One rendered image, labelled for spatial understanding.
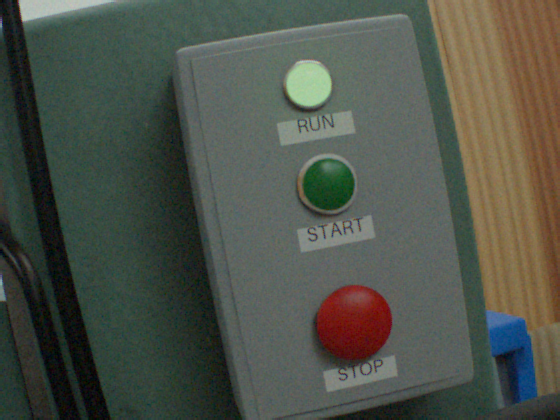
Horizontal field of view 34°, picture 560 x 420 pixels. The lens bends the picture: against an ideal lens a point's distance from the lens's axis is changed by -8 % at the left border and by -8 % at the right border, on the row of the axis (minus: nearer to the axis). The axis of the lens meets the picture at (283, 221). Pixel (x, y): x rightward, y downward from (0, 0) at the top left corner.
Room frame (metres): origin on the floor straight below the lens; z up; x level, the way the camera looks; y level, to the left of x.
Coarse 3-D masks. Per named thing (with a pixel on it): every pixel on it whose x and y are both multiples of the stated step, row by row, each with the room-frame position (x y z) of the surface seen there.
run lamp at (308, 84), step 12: (288, 72) 0.38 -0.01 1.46; (300, 72) 0.38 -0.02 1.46; (312, 72) 0.38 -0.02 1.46; (324, 72) 0.38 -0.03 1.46; (288, 84) 0.38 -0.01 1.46; (300, 84) 0.38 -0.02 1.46; (312, 84) 0.38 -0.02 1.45; (324, 84) 0.38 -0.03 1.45; (288, 96) 0.38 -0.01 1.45; (300, 96) 0.38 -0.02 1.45; (312, 96) 0.38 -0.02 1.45; (324, 96) 0.38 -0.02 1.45; (312, 108) 0.39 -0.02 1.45
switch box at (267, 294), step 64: (192, 64) 0.38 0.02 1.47; (256, 64) 0.39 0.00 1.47; (384, 64) 0.39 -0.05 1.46; (192, 128) 0.38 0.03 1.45; (256, 128) 0.38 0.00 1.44; (384, 128) 0.39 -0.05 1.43; (256, 192) 0.38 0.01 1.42; (384, 192) 0.39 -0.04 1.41; (256, 256) 0.38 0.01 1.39; (320, 256) 0.39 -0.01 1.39; (384, 256) 0.39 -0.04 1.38; (448, 256) 0.39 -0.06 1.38; (256, 320) 0.38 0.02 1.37; (448, 320) 0.39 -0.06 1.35; (256, 384) 0.38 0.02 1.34; (320, 384) 0.39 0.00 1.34; (384, 384) 0.39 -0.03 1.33; (448, 384) 0.39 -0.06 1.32
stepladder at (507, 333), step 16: (496, 320) 1.33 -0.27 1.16; (512, 320) 1.30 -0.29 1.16; (496, 336) 1.29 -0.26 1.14; (512, 336) 1.29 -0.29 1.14; (528, 336) 1.32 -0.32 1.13; (496, 352) 1.29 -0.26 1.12; (512, 352) 1.32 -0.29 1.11; (528, 352) 1.32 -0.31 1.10; (496, 368) 1.35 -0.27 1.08; (512, 368) 1.33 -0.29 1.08; (528, 368) 1.32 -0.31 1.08; (496, 384) 1.35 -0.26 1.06; (512, 384) 1.34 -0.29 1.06; (528, 384) 1.32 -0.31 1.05; (512, 400) 1.34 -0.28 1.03
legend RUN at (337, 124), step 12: (300, 120) 0.39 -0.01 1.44; (312, 120) 0.39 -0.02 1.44; (324, 120) 0.39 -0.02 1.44; (336, 120) 0.39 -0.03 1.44; (348, 120) 0.39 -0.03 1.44; (288, 132) 0.39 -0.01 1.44; (300, 132) 0.39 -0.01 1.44; (312, 132) 0.39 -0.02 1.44; (324, 132) 0.39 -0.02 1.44; (336, 132) 0.39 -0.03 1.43; (348, 132) 0.39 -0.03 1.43
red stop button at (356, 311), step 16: (352, 288) 0.38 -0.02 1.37; (368, 288) 0.38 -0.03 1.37; (336, 304) 0.38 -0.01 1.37; (352, 304) 0.38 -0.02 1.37; (368, 304) 0.38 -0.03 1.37; (384, 304) 0.38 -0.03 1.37; (320, 320) 0.38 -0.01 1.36; (336, 320) 0.38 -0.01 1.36; (352, 320) 0.38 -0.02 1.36; (368, 320) 0.38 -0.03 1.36; (384, 320) 0.38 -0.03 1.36; (320, 336) 0.38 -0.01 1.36; (336, 336) 0.38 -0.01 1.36; (352, 336) 0.38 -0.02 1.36; (368, 336) 0.38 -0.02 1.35; (384, 336) 0.38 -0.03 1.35; (336, 352) 0.38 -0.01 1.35; (352, 352) 0.38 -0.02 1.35; (368, 352) 0.38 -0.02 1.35
